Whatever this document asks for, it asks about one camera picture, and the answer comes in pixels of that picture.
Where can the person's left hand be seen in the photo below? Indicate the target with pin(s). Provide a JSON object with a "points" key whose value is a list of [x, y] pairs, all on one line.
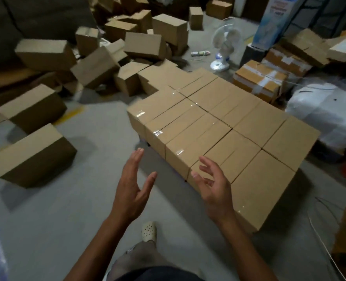
{"points": [[129, 196]]}

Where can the person's right hand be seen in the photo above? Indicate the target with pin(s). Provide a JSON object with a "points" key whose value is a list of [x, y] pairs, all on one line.
{"points": [[218, 198]]}

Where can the person's left thumb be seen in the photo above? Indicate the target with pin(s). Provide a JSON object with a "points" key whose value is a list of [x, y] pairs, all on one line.
{"points": [[149, 182]]}

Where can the person's right thumb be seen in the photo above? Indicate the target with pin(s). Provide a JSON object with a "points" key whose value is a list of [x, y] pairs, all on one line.
{"points": [[200, 177]]}

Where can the person's right forearm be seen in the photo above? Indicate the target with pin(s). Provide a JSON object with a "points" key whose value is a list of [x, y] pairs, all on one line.
{"points": [[246, 254]]}

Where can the person's left forearm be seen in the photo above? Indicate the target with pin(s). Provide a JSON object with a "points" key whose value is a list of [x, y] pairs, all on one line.
{"points": [[93, 251]]}

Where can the white perforated clog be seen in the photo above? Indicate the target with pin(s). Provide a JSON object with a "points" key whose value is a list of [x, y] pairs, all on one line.
{"points": [[149, 231]]}

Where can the block of taped cardboard boxes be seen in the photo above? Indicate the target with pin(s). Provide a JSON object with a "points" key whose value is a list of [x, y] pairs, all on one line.
{"points": [[219, 125]]}

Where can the grey trouser leg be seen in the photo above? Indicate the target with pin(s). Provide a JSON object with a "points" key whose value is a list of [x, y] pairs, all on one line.
{"points": [[143, 260]]}

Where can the dark shirt hem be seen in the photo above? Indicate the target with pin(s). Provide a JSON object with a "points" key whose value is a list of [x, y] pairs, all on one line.
{"points": [[158, 275]]}

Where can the white-taped cardboard parcel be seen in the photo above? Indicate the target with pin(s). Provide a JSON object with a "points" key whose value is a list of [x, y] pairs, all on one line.
{"points": [[259, 80], [287, 61]]}

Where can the plain brown carton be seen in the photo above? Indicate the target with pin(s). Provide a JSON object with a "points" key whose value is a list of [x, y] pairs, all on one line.
{"points": [[32, 156], [32, 109]]}

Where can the white desk fan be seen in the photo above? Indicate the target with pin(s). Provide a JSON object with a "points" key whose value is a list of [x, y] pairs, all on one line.
{"points": [[223, 43]]}

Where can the pile of loose cardboard boxes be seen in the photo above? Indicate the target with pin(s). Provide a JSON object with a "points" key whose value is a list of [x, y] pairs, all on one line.
{"points": [[132, 46]]}

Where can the white plastic sack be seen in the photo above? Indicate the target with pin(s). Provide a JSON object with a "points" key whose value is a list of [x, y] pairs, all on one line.
{"points": [[328, 114]]}

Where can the flattened cardboard sheets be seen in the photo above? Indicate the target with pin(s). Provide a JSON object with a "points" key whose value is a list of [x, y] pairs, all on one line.
{"points": [[313, 45]]}

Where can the blue and white tall carton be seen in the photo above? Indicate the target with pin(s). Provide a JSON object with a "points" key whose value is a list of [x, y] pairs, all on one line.
{"points": [[275, 20]]}

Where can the dark metal rack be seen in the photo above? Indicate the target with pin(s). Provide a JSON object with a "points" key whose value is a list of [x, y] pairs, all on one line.
{"points": [[331, 14]]}

